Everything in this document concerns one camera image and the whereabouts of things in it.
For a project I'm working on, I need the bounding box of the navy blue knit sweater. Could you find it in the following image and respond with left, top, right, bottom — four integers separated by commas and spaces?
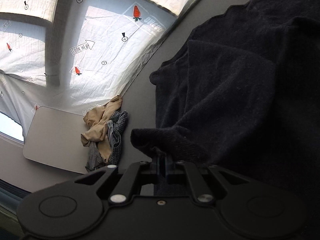
131, 0, 319, 198

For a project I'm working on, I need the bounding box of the grey checked crumpled shirt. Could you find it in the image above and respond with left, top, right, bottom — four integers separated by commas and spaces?
85, 110, 128, 172

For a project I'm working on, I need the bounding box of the beige crumpled garment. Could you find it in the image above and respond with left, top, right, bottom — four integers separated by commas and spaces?
81, 95, 122, 163

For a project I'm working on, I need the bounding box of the grey side table board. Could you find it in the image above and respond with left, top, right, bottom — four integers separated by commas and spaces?
23, 106, 88, 174

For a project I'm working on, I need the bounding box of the white carrot print tent cloth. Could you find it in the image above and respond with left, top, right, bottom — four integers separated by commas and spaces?
1, 0, 199, 138

